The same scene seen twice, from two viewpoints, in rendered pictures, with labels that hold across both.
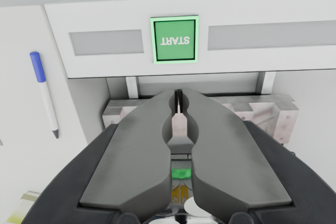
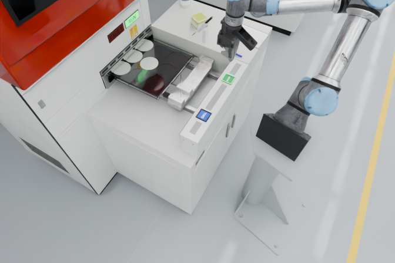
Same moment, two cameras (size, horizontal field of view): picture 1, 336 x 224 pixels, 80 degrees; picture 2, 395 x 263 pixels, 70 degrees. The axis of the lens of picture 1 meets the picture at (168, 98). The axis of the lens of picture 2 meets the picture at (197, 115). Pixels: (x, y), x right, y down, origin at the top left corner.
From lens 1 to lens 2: 1.26 m
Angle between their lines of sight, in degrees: 31
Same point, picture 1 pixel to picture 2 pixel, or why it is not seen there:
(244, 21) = (224, 91)
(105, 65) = (231, 66)
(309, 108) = (163, 120)
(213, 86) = (196, 96)
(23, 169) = (215, 32)
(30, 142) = not seen: hidden behind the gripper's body
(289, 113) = (181, 100)
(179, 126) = (193, 76)
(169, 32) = (230, 78)
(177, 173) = (175, 64)
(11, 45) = (245, 54)
